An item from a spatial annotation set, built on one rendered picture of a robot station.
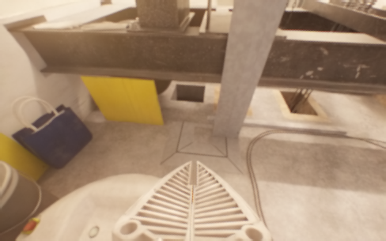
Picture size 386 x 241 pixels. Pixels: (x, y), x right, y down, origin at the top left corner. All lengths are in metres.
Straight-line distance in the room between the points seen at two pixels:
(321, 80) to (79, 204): 1.26
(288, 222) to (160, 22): 1.18
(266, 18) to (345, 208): 1.03
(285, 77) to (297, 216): 0.75
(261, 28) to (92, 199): 0.88
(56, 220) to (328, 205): 1.19
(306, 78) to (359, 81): 0.29
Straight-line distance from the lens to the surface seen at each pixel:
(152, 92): 0.99
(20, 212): 0.95
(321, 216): 1.10
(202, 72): 0.93
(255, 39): 0.73
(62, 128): 1.15
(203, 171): 0.16
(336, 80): 1.18
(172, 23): 0.86
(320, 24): 1.89
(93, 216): 0.66
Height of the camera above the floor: 0.87
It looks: 46 degrees down
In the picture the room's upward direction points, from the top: straight up
